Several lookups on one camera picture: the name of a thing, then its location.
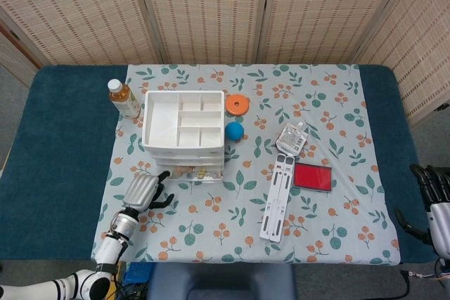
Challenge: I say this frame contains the black cable with coloured wires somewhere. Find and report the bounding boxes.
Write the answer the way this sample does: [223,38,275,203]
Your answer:
[400,268,450,296]

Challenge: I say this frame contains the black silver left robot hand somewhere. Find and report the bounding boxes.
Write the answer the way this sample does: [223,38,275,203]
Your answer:
[122,170,176,214]

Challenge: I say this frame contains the clear plastic packet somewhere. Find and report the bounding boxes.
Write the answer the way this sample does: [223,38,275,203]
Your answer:
[275,121,309,156]

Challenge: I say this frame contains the blue plastic crate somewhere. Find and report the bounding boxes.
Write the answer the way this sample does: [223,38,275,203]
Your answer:
[122,261,155,285]

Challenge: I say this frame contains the white folding laptop stand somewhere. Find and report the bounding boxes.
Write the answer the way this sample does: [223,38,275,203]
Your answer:
[259,154,296,243]

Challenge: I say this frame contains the red ink pad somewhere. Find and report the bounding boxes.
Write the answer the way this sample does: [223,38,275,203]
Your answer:
[292,162,333,194]

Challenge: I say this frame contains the teal table cover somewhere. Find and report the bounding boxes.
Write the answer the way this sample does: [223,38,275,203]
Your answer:
[0,64,442,262]

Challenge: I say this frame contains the amber tea bottle white cap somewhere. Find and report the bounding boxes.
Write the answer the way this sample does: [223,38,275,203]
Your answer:
[107,79,142,119]

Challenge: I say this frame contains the orange round disc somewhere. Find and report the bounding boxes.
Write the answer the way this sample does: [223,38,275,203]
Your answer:
[224,93,250,117]

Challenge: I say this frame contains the white plastic drawer organizer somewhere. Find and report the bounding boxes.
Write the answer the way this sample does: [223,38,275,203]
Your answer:
[141,90,226,167]

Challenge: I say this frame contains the floral light blue tablecloth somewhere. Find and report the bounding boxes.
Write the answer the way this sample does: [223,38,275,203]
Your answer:
[91,63,402,266]

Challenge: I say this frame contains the blue ball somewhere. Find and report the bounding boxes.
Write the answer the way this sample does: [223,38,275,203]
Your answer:
[224,122,245,142]

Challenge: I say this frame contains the black floor cable bundle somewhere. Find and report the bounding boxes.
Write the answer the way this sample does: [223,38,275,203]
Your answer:
[114,270,148,300]

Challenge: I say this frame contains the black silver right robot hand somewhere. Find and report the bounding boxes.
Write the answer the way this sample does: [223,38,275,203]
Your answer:
[394,163,450,258]

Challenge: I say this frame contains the woven bamboo folding screen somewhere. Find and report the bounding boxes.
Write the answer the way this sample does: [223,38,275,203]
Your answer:
[0,0,450,126]

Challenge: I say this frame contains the blue grey chair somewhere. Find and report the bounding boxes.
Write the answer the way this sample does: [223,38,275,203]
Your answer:
[146,263,298,300]

